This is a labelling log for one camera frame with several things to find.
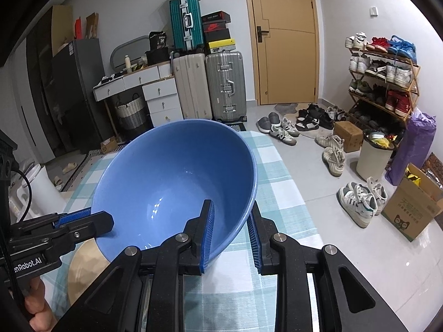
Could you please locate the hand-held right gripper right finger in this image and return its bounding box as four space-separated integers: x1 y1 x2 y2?
246 202 407 332

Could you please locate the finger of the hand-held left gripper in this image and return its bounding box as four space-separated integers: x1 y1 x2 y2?
10 211 115 250
14 207 92 236

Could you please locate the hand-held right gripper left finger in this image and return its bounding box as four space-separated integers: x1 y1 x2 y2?
62 199 215 332

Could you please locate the cream plate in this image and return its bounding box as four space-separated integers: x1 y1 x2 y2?
67 238 112 307

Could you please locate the blue bowl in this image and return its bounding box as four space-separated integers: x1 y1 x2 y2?
91 119 259 264

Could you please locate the person's left hand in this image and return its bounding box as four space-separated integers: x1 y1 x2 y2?
23 276 58 332

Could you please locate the white electric kettle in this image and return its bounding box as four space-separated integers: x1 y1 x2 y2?
19 160 68 215

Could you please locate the white black-dotted rug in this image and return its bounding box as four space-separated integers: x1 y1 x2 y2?
45 145 125 193

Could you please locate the small cardboard box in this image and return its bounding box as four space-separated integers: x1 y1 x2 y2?
100 136 119 155

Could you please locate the group of assorted shoes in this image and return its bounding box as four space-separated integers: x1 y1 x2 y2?
256 103 388 229

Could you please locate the woven laundry basket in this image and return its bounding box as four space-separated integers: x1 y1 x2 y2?
113 95 146 131

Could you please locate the dark grey refrigerator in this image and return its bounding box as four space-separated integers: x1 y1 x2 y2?
51 38 112 153

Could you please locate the dark wardrobe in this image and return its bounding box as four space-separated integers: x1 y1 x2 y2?
25 24 70 162

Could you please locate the brown cardboard box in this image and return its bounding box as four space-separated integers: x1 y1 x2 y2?
333 121 364 154

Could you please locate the white desk with drawers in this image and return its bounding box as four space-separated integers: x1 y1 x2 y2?
92 61 184 129

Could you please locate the white trash can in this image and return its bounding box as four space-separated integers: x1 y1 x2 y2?
356 133 395 181

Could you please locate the cream suitcase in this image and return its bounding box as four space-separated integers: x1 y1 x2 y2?
172 53 214 122

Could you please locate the silver suitcase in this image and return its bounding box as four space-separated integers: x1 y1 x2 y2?
204 51 248 123

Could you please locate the cat print cardboard box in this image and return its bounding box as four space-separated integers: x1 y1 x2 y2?
380 163 443 242

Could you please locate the oval mirror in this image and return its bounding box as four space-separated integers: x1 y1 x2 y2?
110 35 150 70

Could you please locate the black storage box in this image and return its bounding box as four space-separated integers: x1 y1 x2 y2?
145 49 173 66

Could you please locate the purple bag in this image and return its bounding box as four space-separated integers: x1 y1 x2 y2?
384 108 437 187

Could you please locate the wooden door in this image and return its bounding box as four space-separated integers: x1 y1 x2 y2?
242 0 321 106

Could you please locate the large flat cardboard piece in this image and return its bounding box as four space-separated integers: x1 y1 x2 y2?
51 5 75 56

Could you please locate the narrow cardboard box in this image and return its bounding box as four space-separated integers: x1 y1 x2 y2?
84 12 99 40

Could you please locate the yellow and white shoe box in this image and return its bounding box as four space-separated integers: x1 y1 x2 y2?
207 39 238 55

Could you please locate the black printed bag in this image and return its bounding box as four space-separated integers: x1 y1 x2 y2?
148 31 169 51

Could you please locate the plain black shoe box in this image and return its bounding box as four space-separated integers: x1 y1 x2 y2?
206 28 232 43

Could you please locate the black shoe box red logo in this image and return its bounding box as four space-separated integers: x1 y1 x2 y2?
202 21 231 33

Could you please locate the shoe rack with shoes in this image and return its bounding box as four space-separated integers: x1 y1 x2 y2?
344 31 418 118

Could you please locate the teal suitcase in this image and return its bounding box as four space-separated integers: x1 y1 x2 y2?
168 0 205 55

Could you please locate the wooden shoe rack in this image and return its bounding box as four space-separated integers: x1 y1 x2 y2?
347 50 421 126

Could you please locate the black cable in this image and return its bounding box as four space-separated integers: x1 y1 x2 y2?
0 168 34 323

